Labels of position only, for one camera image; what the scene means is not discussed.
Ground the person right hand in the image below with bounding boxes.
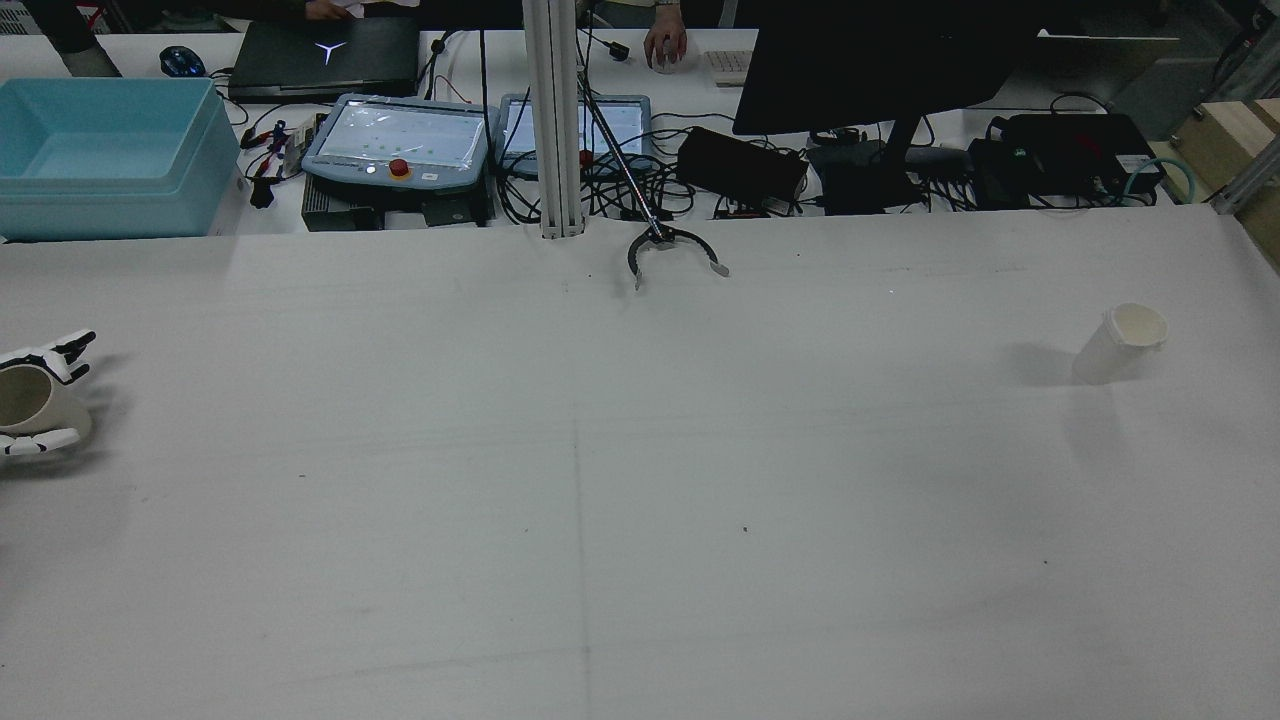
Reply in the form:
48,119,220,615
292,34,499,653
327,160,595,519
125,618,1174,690
644,18,690,73

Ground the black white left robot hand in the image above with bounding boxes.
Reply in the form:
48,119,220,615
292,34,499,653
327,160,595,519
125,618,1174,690
0,330,98,458

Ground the beige paper cup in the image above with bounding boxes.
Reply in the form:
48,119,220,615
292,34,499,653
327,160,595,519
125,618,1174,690
0,364,94,447

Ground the white plastic pitcher cup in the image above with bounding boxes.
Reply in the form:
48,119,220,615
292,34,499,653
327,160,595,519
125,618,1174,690
1072,302,1169,387

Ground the white keyboard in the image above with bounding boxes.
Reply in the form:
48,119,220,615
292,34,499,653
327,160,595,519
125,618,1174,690
704,49,757,87

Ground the grey teach pendant tablet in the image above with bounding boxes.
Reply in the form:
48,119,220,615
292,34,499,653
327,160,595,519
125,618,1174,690
497,93,654,182

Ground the black power adapter box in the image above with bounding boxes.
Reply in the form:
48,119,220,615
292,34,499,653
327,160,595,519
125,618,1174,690
676,126,810,207

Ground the light blue plastic bin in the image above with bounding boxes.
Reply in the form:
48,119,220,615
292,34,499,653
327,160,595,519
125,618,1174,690
0,77,242,242

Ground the metal claw grabber tool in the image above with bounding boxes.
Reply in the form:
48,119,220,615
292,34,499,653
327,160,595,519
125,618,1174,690
578,70,731,292

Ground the black computer monitor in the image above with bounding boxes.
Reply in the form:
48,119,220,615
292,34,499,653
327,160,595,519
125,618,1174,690
732,0,1041,216

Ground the teach pendant with red button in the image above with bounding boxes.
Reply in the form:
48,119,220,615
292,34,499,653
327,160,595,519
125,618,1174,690
301,93,500,194

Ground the black flat device under pendant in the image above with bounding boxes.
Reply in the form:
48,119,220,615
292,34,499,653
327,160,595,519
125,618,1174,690
301,178,493,232

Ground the black laptop with logo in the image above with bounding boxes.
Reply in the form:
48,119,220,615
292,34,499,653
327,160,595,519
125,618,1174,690
228,16,421,104

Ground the black electronics box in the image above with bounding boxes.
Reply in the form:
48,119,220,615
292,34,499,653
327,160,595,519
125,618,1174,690
968,112,1167,209

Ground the wooden box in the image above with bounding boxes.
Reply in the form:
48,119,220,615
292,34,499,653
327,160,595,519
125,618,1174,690
1168,97,1280,271

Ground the aluminium profile post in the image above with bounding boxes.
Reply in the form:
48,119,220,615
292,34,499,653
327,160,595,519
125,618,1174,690
522,0,587,240

